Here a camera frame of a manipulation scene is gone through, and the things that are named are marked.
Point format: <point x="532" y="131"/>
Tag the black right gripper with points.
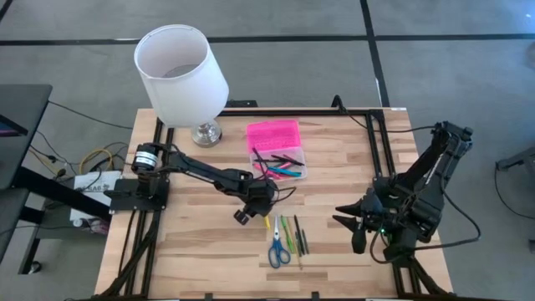
<point x="386" y="217"/>

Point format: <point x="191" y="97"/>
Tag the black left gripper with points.
<point x="260" y="205"/>

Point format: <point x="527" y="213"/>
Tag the yellow highlighter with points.
<point x="267" y="222"/>

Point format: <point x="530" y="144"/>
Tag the light green pen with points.
<point x="286" y="234"/>

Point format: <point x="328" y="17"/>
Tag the black pen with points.
<point x="297" y="226"/>
<point x="288" y="159"/>

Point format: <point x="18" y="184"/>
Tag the clear plastic supply box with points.
<point x="303" y="173"/>

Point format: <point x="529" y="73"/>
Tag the dark green pen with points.
<point x="297" y="244"/>

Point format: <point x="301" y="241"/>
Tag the short dark pen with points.
<point x="305" y="242"/>

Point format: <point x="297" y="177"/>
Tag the yellow pencil green band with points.
<point x="298" y="260"/>

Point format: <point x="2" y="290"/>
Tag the pink plastic box lid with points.
<point x="273" y="134"/>

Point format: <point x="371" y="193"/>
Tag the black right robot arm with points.
<point x="426" y="167"/>

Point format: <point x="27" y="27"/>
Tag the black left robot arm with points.
<point x="200" y="169"/>

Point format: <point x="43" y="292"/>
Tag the white floor box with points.
<point x="98" y="184"/>

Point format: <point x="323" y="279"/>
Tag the black power strip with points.
<point x="242" y="103"/>

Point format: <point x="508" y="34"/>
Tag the white shade silver table lamp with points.
<point x="179" y="92"/>

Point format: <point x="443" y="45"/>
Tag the grey stand leg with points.
<point x="516" y="161"/>

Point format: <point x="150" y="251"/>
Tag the black desk base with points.
<point x="50" y="188"/>

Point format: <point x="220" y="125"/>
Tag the black desk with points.
<point x="21" y="125"/>

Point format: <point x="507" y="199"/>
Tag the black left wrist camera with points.
<point x="242" y="216"/>

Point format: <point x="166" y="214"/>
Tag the black aluminium rig frame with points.
<point x="378" y="125"/>

